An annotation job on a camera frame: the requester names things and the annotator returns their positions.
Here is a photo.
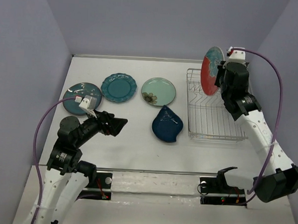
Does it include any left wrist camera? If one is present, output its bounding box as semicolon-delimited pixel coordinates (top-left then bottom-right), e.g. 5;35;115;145
74;95;98;117

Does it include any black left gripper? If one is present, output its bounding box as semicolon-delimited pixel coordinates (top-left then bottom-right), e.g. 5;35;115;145
75;106;129;148

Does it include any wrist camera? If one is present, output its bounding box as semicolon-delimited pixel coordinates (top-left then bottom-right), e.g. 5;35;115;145
226;47;246;64
74;95;98;117

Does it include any teal scalloped plate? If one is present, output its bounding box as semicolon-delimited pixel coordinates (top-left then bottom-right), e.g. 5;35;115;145
101;73;137;103

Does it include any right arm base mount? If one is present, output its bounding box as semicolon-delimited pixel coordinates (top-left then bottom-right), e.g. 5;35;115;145
197;177;247;206

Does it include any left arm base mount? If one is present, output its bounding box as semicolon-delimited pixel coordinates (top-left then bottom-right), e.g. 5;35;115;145
77;171;113;201

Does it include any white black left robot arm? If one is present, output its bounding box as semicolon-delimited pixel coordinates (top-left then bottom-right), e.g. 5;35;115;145
22;111;128;224

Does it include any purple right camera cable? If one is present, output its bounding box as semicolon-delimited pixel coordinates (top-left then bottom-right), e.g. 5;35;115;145
221;47;285;207

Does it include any metal wire dish rack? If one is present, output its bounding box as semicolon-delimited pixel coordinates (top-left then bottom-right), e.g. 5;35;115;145
186;69;247;142

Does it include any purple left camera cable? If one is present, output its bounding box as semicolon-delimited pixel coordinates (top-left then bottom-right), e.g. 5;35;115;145
29;95;78;224

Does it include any purple camera cable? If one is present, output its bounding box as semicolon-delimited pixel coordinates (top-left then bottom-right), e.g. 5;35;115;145
221;47;285;207
29;95;78;224

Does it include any dark teal blossom plate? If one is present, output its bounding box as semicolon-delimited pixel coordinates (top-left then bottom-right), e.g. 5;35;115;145
61;81;103;117

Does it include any dark blue leaf plate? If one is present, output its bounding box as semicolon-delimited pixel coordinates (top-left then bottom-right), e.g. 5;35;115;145
152;105;183;143

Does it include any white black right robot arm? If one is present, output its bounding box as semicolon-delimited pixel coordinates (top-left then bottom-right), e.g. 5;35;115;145
215;61;298;203

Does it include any red and teal plate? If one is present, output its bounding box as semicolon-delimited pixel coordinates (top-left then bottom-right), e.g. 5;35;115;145
200;46;225;96

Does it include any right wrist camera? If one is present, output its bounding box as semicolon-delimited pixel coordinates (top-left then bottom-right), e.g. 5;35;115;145
226;47;246;64

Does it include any light green flower plate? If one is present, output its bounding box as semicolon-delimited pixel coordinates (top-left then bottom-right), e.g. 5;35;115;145
141;77;177;107

